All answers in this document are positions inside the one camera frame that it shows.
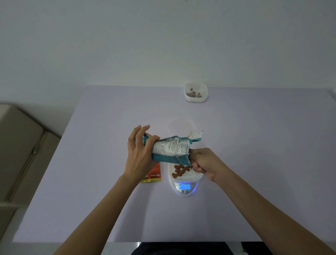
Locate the person's left hand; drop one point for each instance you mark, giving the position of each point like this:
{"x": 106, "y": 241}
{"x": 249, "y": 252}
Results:
{"x": 137, "y": 160}

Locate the person's right hand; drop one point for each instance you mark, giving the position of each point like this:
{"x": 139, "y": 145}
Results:
{"x": 210, "y": 163}

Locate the orange salted almonds bag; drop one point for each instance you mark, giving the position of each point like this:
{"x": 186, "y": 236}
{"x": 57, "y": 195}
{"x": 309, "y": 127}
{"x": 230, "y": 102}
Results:
{"x": 153, "y": 176}

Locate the white square plastic container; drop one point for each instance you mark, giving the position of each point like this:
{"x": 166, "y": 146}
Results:
{"x": 193, "y": 177}
{"x": 195, "y": 99}

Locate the teal roasted almonds bag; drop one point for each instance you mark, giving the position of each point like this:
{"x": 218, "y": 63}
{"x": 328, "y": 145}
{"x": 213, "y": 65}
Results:
{"x": 170, "y": 149}

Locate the white kitchen scale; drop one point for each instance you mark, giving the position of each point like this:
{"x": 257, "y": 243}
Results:
{"x": 183, "y": 193}

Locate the person's left forearm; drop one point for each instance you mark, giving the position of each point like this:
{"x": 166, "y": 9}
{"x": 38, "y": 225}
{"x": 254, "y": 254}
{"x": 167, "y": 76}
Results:
{"x": 99, "y": 218}

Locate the person's right forearm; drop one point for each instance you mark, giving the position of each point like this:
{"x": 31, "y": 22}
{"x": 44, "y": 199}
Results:
{"x": 267, "y": 212}

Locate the person's black clothing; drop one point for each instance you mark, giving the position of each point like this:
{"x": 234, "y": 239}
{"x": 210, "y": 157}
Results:
{"x": 183, "y": 249}

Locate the beige sofa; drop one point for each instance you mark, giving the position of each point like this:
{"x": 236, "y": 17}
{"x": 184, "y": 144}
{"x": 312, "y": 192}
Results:
{"x": 18, "y": 149}

